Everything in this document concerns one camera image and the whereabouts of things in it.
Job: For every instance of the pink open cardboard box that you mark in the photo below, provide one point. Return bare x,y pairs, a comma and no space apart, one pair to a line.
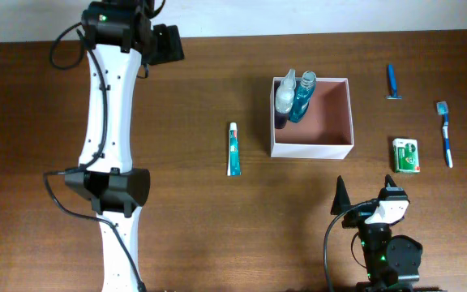
325,131

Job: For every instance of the blue white toothbrush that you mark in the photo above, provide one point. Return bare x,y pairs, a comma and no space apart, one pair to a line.
442,109

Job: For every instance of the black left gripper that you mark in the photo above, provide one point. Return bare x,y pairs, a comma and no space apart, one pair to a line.
170,44

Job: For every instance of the green toothpaste tube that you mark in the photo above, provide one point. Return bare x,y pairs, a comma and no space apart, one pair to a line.
234,168

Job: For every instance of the blue mouthwash bottle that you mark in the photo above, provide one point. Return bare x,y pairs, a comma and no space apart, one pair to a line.
303,96

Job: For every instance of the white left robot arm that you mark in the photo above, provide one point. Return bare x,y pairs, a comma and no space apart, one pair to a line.
119,40

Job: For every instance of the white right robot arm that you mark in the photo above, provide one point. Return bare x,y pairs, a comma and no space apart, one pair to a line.
391,262

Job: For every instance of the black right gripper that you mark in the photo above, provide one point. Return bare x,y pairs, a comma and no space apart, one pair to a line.
357,215

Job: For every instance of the green soap bar box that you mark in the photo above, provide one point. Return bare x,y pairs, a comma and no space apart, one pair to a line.
406,159

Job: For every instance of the purple foam soap dispenser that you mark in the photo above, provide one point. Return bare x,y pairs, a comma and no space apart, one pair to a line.
284,99

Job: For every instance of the blue disposable razor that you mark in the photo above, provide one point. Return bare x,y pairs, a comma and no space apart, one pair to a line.
392,84

